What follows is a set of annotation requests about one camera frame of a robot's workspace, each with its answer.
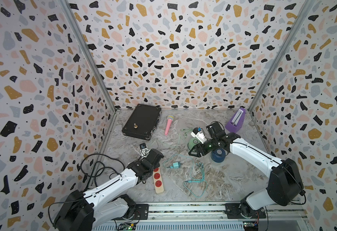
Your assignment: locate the teal charging cable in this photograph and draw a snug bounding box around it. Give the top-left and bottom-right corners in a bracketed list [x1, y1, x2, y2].
[162, 153, 209, 199]

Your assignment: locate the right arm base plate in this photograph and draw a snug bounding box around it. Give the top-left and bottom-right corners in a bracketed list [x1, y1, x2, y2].
[225, 203, 267, 219]

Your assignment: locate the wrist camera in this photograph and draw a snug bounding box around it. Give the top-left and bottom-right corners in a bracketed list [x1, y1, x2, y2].
[139, 143, 150, 157]
[191, 128, 207, 143]

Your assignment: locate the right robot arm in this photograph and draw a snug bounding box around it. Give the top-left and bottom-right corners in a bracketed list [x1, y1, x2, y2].
[188, 121, 305, 218]

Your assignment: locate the purple metronome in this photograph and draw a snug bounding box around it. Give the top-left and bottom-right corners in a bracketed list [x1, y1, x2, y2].
[225, 108, 246, 133]

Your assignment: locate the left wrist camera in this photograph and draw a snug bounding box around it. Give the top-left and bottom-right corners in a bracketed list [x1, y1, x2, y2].
[139, 143, 150, 157]

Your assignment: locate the aluminium front rail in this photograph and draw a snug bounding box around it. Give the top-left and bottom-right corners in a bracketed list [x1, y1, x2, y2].
[91, 202, 313, 231]

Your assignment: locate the green charging cable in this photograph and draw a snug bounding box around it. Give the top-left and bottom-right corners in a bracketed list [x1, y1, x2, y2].
[148, 128, 195, 157]

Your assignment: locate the pink toy microphone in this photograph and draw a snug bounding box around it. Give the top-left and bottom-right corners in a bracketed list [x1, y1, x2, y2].
[165, 115, 174, 136]

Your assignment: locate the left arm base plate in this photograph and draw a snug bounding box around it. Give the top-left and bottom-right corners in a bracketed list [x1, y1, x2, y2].
[118, 204, 149, 220]

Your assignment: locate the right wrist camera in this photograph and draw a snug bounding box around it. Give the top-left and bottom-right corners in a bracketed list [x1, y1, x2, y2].
[191, 128, 207, 143]

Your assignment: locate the beige red power strip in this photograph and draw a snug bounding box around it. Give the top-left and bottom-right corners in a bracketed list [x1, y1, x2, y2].
[153, 167, 164, 194]

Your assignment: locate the teal USB charger plug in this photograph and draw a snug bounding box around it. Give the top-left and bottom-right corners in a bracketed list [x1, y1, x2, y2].
[170, 162, 182, 169]

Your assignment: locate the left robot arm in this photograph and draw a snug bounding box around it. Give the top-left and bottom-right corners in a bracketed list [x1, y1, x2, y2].
[52, 149, 164, 231]

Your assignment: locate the black hard case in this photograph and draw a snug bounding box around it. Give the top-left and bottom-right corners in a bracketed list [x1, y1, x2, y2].
[122, 104, 162, 141]

